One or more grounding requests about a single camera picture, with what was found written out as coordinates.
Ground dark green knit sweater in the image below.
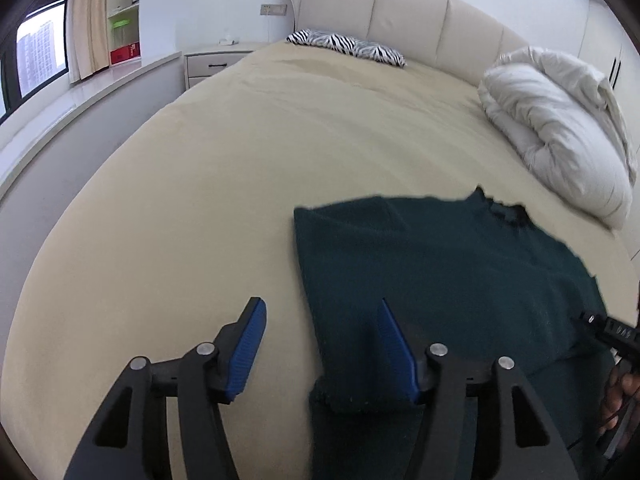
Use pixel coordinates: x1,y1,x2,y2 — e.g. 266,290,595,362
294,190,613,479

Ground right hand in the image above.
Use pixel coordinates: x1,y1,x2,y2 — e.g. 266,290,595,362
600,366,639,434

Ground white folded duvet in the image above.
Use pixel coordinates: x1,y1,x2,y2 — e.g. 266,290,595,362
477,47,638,230

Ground beige bed with sheet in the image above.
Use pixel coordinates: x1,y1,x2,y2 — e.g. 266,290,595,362
1,42,638,479

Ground white bedside table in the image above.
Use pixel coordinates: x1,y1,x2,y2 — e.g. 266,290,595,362
183,42,268,90

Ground red storage box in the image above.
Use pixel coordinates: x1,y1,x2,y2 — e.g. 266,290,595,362
110,41,140,65

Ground zebra print pillow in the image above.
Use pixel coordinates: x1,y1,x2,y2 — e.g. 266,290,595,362
285,28,406,68

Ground black framed window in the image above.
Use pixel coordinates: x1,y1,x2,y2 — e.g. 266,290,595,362
1,0,68,122

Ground beige curtain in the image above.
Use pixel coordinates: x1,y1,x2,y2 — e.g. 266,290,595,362
65,0,110,84

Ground white tissue box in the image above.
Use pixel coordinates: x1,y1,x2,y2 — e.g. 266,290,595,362
218,37,240,46

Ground green item on shelf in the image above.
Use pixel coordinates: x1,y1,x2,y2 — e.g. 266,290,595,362
112,18,131,30

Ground cream padded headboard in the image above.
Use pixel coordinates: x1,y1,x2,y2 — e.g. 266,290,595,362
290,0,527,86

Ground white wardrobe with black handles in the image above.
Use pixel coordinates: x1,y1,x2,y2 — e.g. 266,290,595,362
579,1,639,154

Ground white wall shelf unit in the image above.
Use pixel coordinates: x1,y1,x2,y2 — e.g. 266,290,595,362
106,0,140,53

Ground wall switch panel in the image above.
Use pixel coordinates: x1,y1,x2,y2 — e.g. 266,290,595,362
259,3,288,16

